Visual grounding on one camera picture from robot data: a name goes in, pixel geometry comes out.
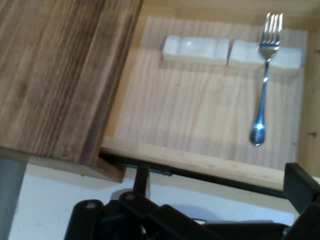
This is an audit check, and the silver metal fork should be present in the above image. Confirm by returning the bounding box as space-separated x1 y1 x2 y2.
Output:
249 11 284 148

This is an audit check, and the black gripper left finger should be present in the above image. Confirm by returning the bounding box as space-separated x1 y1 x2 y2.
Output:
68 164 201 240

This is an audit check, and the white ceramic cutlery rest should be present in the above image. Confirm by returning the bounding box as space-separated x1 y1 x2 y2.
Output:
227 39 304 76
161 34 232 67

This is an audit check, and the dark brown wooden cabinet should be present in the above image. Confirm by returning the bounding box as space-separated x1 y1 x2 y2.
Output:
0 0 145 183

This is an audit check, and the light wooden drawer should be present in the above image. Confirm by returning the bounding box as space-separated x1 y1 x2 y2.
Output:
99 0 320 199

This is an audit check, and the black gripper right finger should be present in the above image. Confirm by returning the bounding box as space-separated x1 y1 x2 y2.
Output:
283 162 320 240

